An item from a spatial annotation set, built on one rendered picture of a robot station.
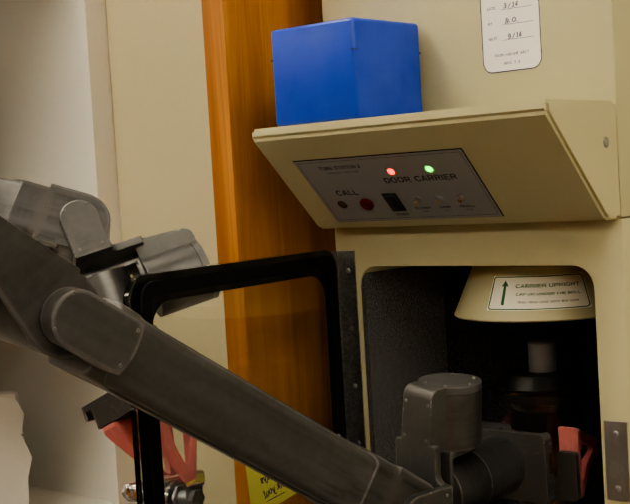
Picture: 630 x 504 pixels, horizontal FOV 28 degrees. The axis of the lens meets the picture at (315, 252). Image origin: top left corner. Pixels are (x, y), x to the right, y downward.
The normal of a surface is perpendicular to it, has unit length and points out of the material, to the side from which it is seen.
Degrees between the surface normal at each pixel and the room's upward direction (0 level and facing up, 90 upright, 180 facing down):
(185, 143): 90
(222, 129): 90
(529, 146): 135
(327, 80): 90
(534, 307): 67
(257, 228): 90
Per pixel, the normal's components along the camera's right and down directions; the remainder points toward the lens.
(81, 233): 0.17, -0.41
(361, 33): 0.76, -0.01
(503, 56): -0.65, 0.08
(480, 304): -0.77, -0.33
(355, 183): -0.42, 0.76
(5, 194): -0.04, -0.50
